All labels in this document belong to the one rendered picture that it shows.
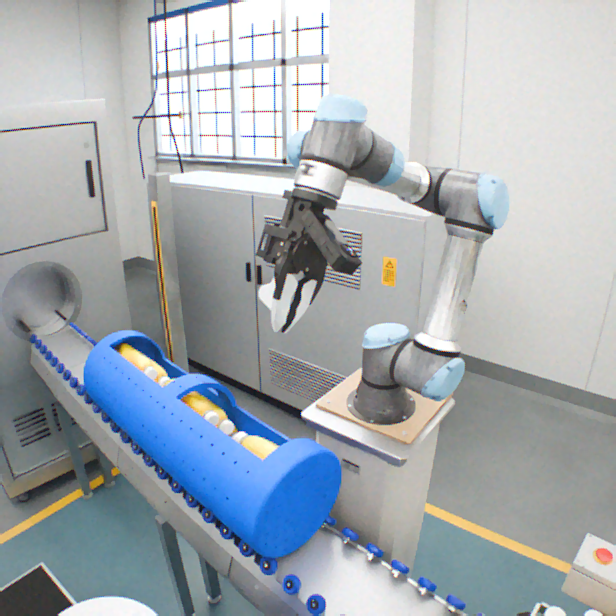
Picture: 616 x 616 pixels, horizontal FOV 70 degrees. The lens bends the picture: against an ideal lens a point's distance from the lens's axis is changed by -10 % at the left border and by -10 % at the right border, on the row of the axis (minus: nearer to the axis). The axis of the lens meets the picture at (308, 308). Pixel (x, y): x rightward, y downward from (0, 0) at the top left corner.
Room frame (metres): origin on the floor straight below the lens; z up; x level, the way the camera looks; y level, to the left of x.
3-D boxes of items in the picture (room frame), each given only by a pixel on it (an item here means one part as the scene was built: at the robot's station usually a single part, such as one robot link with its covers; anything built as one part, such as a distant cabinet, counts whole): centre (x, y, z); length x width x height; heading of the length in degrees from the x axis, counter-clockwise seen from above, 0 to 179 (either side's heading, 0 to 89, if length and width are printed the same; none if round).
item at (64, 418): (1.85, 1.21, 0.31); 0.06 x 0.06 x 0.63; 46
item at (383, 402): (1.10, -0.20, 1.21); 0.15 x 0.15 x 0.10
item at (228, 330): (3.00, 0.17, 0.72); 2.15 x 0.54 x 1.45; 53
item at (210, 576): (1.27, 0.41, 0.31); 0.06 x 0.06 x 0.63; 46
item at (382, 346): (1.09, -0.20, 1.33); 0.13 x 0.12 x 0.14; 43
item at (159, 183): (1.76, 0.55, 0.85); 0.06 x 0.06 x 1.70; 46
